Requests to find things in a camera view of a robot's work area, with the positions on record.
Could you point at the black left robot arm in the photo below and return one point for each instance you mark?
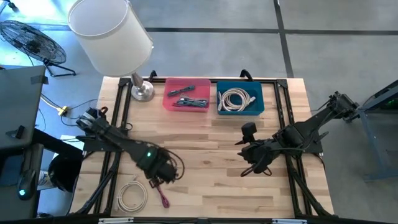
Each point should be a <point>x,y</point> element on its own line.
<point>118,141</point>

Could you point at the blue metal stand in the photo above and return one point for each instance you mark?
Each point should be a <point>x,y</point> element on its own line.
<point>373,146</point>

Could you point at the blue plastic bin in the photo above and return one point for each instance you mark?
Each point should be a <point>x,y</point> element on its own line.
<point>259,90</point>

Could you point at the pink plastic bin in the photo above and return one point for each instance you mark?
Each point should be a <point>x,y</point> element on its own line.
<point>202,85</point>

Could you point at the black table frame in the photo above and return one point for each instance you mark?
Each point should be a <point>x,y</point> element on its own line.
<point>123,81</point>

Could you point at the black device green light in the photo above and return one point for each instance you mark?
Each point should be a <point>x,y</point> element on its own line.
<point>26,183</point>

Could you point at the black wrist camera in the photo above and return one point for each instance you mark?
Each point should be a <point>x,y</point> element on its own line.
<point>249,129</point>

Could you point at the silver table lamp white shade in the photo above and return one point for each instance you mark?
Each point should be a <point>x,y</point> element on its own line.
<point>109,34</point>

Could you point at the grey desk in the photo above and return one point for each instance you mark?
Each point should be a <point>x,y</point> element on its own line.
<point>18,102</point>

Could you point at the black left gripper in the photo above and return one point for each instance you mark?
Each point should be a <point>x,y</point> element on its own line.
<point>161,171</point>

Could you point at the silver aluminium extrusion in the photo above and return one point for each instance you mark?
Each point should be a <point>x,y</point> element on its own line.
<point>289,221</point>
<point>115,220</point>

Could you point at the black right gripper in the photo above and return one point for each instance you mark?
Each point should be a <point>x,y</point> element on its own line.
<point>256,154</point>

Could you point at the black floor fan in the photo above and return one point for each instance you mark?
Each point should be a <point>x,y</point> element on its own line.
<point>32,43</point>

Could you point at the yellow power plug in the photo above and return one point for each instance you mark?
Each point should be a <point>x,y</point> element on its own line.
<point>63,110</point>

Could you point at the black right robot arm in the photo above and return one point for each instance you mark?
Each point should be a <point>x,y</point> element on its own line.
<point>311,123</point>

